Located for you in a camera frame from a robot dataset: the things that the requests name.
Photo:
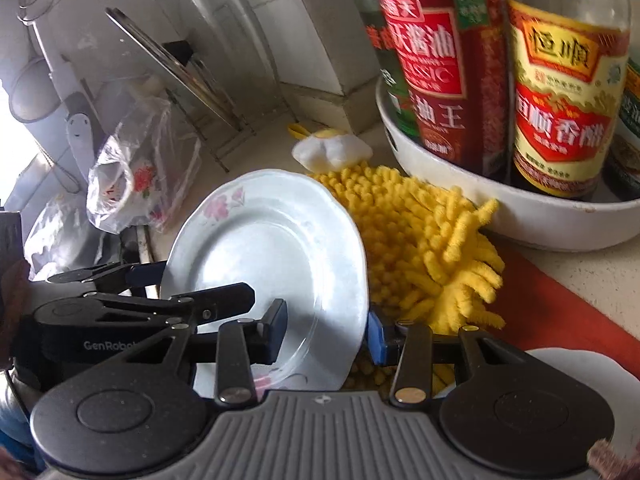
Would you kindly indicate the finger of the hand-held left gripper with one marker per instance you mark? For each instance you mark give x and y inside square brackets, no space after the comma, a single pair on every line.
[145,274]
[220,299]

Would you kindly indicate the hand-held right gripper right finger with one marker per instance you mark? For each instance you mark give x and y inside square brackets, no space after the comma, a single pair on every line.
[381,337]

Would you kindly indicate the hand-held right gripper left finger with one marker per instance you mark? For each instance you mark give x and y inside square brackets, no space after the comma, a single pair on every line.
[272,332]

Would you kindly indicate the white floral plate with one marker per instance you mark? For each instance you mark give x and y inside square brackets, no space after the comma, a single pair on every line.
[280,240]

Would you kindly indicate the clear plastic bag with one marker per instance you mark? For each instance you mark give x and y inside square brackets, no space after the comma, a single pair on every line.
[60,240]

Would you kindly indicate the floral plastic bag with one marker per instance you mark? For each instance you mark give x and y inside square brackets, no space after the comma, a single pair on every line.
[135,175]

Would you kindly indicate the yellow chenille cloth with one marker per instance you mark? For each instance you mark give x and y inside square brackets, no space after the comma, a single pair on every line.
[415,240]

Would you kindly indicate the white smiley spatula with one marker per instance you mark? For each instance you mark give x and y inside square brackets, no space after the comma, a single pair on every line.
[77,130]

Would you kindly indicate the red cloth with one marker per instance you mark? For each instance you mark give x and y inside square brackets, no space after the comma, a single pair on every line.
[540,305]

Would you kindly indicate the white rotating condiment rack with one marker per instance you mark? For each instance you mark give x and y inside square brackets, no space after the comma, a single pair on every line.
[525,220]

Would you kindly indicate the hanging steel skimmer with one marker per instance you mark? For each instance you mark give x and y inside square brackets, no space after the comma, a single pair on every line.
[32,90]

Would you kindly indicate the glass pot lid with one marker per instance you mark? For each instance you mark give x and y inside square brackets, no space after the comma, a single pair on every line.
[225,25]

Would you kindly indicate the green label bottle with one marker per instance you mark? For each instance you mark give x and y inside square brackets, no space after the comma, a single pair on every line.
[387,65]

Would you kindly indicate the red label soy sauce bottle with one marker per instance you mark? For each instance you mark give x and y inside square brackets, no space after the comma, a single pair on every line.
[440,70]

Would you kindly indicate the yellow cap vinegar bottle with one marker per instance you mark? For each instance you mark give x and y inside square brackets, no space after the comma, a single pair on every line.
[565,85]

